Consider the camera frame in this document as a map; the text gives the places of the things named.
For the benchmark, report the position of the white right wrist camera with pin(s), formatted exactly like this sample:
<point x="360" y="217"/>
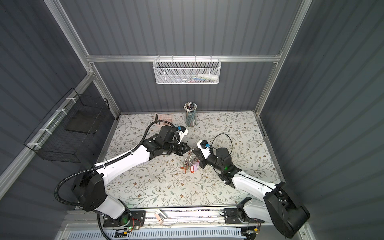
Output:
<point x="204" y="148"/>

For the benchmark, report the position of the black wire side basket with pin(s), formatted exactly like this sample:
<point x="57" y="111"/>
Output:
<point x="76" y="133"/>

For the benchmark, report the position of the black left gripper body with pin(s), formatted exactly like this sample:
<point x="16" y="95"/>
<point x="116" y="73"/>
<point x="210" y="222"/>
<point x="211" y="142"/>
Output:
<point x="177" y="148"/>

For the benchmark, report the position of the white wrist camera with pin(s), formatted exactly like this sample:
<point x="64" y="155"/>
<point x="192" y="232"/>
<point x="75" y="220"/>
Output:
<point x="204" y="148"/>
<point x="182" y="132"/>

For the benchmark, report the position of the clear pen cup with pens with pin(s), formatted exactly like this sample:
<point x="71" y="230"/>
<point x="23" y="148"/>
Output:
<point x="190" y="111"/>

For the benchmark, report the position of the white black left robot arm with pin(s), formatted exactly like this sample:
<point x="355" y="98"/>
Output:
<point x="90" y="188"/>

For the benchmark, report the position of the white bottle in basket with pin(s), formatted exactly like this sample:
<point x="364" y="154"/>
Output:
<point x="209" y="77"/>

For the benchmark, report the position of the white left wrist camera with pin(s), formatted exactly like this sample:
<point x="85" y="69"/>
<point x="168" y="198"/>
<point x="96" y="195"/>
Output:
<point x="182" y="132"/>

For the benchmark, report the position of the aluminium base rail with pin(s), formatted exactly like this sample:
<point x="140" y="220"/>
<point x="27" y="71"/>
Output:
<point x="161" y="223"/>

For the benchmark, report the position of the white wire wall basket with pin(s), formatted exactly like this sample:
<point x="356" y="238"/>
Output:
<point x="185" y="73"/>

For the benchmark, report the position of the pink desk calculator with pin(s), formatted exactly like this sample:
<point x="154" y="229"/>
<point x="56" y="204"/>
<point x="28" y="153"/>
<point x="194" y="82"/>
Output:
<point x="164" y="117"/>

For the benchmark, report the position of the round metal key organizer plate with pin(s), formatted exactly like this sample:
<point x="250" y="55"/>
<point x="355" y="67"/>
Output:
<point x="191" y="163"/>

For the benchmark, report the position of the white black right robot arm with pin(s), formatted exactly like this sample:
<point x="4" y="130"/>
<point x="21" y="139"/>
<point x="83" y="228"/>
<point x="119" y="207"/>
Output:
<point x="278" y="205"/>

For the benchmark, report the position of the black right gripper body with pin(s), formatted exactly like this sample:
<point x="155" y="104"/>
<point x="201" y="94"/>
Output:
<point x="204" y="162"/>

